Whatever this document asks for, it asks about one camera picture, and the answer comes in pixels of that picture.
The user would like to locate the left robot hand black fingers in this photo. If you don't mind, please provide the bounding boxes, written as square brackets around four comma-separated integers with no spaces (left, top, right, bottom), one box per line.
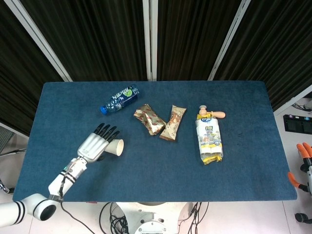
[77,123,121,163]

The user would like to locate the white paper cup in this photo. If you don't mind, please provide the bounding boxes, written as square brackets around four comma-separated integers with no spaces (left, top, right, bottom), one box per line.
[104,138,124,156]

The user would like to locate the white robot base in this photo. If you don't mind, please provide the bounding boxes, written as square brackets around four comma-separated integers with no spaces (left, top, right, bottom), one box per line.
[114,201,193,234]

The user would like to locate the blue plastic drink bottle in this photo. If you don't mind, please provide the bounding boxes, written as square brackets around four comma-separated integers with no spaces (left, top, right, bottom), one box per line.
[99,84,140,115]

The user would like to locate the gold foil snack packet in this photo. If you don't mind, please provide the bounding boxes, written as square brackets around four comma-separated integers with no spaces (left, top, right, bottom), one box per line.
[133,103,166,136]

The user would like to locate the blue fabric table mat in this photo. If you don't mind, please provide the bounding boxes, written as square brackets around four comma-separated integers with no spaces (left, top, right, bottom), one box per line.
[12,81,298,202]

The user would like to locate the beige snack bar wrapper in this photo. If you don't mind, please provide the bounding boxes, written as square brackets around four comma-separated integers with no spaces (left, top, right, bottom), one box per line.
[159,105,187,142]

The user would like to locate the grey ribbed panel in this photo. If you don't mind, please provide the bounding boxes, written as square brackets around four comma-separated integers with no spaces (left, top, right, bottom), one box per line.
[0,126,15,154]

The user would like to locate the black pleated curtain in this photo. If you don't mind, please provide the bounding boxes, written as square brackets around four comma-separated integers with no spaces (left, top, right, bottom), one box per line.
[20,0,148,82]
[214,0,312,111]
[0,0,64,136]
[157,0,241,81]

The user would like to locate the black electronics box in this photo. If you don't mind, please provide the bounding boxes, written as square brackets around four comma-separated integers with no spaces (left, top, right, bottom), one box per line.
[283,113,312,135]

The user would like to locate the black chair caster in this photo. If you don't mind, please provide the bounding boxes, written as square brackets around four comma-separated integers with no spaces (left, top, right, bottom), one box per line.
[295,213,312,223]

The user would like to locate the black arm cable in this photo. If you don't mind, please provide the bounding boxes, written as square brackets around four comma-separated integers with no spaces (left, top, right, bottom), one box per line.
[59,201,96,234]

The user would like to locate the black cable bundle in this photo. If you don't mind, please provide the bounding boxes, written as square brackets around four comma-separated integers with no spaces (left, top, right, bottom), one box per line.
[179,201,210,234]
[99,202,130,234]

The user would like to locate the white frame post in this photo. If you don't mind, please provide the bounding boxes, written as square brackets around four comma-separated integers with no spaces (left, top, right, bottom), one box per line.
[3,0,73,82]
[273,84,312,117]
[142,0,159,81]
[208,0,252,81]

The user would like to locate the wooden handled tool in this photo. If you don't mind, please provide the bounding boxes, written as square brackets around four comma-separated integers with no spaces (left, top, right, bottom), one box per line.
[198,105,226,119]

